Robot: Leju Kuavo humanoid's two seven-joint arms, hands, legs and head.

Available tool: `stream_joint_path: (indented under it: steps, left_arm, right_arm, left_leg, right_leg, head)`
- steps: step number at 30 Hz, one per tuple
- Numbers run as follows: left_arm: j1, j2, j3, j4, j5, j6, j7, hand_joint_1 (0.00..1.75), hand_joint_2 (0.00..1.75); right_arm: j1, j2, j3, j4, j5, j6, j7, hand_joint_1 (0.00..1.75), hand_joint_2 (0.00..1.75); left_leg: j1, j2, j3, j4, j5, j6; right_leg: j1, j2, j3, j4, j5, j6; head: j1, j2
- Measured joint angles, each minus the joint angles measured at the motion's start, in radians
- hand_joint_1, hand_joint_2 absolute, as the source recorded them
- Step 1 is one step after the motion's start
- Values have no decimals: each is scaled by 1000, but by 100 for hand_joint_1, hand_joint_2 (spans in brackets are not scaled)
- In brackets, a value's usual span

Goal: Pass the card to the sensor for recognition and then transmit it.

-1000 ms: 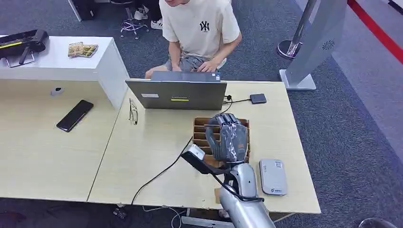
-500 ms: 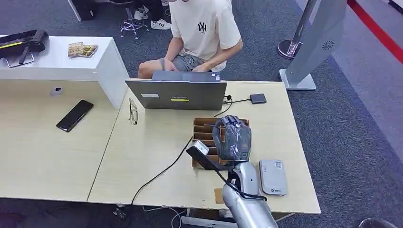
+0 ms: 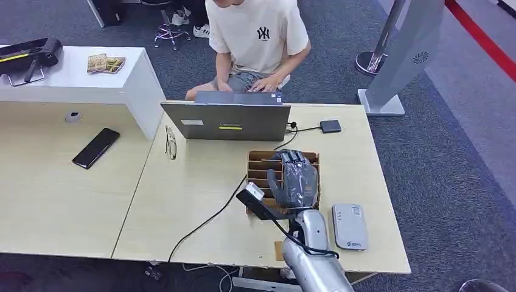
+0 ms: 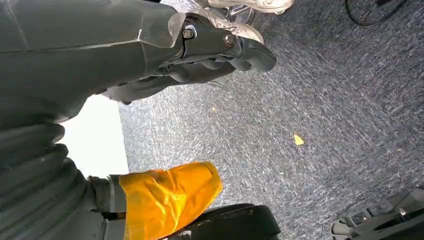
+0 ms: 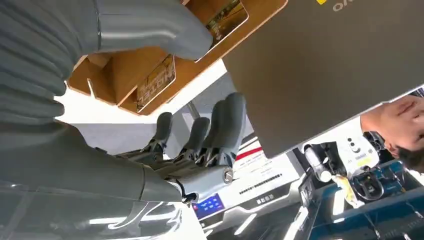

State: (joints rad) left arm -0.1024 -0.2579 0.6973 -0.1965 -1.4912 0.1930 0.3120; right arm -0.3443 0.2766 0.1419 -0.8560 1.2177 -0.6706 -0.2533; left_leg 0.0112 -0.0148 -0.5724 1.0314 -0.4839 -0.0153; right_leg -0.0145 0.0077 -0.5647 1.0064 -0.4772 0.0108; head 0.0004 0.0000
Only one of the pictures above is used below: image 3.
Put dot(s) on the person's left hand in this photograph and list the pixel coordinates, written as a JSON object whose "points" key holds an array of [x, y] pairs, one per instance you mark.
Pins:
{"points": [[266, 84]]}

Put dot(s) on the person's right hand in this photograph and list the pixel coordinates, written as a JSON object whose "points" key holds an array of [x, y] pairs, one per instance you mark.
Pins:
{"points": [[225, 86]]}

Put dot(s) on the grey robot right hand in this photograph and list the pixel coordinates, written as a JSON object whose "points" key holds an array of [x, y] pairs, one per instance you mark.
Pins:
{"points": [[298, 185]]}

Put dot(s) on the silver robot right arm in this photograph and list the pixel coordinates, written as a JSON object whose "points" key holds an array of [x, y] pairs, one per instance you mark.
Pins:
{"points": [[318, 266]]}

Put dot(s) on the grey laptop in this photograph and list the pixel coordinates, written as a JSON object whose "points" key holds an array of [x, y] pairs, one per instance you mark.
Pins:
{"points": [[234, 121]]}

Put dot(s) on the wooden card box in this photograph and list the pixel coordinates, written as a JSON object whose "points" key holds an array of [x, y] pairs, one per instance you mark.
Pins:
{"points": [[260, 169]]}

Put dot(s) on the person in pale shirt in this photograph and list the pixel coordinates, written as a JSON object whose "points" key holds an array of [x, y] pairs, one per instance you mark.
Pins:
{"points": [[258, 36]]}

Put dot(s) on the person with white shoes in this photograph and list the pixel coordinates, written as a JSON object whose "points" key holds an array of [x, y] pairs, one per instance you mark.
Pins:
{"points": [[201, 30]]}

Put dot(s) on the grey power bank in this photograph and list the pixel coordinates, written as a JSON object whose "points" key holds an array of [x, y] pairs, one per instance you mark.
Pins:
{"points": [[349, 227]]}

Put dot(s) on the small dark hub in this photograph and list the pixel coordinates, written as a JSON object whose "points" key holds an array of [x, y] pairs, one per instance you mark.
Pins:
{"points": [[330, 126]]}

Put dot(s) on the chrome stool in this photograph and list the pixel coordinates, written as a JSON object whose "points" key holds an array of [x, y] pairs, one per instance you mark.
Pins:
{"points": [[171, 32]]}

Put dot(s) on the black-framed eyeglasses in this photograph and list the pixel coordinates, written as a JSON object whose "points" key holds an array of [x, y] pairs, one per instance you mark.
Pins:
{"points": [[171, 144]]}

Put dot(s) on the white raised counter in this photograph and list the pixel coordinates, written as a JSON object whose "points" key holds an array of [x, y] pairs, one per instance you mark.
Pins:
{"points": [[133, 84]]}

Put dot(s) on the white desk foot bar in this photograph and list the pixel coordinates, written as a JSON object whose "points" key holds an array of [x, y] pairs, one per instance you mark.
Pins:
{"points": [[262, 286]]}

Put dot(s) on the printed yellow card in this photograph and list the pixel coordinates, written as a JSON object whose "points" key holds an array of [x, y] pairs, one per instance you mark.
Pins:
{"points": [[96, 63], [115, 64]]}

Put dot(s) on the silver standing kiosk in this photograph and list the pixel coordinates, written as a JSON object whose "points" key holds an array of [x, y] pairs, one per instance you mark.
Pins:
{"points": [[403, 60]]}

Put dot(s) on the black cabinet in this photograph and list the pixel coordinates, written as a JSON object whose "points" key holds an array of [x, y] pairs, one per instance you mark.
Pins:
{"points": [[107, 11]]}

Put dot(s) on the black smartphone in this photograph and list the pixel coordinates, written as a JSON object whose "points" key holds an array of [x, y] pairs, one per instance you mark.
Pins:
{"points": [[96, 148]]}

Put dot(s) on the grey round desk grommet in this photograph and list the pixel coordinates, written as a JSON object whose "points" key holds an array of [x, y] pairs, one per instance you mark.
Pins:
{"points": [[73, 117]]}

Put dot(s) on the dark plug adapter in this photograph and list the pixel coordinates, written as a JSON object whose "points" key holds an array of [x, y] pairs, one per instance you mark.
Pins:
{"points": [[153, 273]]}

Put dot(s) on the black device with yellow stripe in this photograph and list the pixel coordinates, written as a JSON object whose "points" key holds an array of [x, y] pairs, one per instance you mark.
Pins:
{"points": [[28, 54]]}

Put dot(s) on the dark round object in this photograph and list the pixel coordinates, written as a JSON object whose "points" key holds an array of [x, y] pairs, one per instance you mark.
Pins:
{"points": [[481, 286]]}

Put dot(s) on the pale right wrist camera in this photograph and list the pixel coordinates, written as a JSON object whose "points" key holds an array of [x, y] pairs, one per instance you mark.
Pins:
{"points": [[254, 193]]}

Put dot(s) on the chrome stanchion post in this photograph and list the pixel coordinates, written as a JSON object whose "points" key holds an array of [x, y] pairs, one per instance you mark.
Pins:
{"points": [[369, 62]]}

